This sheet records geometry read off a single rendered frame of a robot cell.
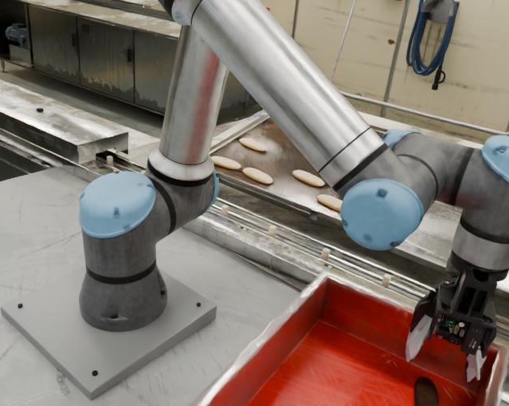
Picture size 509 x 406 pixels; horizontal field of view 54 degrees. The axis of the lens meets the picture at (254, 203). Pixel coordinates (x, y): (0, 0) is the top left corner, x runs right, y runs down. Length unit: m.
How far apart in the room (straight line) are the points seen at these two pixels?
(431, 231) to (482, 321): 0.53
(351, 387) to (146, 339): 0.34
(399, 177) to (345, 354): 0.45
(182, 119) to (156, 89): 3.47
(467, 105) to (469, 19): 0.71
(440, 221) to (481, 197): 0.61
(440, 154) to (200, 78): 0.36
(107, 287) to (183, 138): 0.27
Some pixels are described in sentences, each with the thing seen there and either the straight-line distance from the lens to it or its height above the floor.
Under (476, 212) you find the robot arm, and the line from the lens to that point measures 0.64.
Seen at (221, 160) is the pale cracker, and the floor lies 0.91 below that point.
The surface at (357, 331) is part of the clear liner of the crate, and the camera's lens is 0.93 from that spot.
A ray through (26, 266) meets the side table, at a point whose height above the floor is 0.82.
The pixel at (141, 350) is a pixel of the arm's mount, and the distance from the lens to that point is 0.84.
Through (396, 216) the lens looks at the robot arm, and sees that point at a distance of 0.50.
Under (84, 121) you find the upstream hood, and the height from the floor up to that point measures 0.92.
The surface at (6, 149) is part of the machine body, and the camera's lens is 1.75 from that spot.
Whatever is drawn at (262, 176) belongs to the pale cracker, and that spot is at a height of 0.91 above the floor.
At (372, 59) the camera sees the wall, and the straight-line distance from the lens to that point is 4.96.
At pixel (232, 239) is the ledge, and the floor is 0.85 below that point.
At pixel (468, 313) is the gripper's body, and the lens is 0.68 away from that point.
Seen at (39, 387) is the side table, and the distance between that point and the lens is 0.84.
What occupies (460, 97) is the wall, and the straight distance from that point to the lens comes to 4.75.
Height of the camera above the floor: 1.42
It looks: 26 degrees down
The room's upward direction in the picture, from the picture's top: 6 degrees clockwise
